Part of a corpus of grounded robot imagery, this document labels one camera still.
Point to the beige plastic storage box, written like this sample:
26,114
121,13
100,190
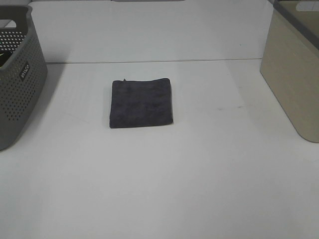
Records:
290,63

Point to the grey perforated plastic basket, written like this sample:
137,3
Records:
23,72

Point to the dark grey towel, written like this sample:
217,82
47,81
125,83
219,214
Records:
141,103

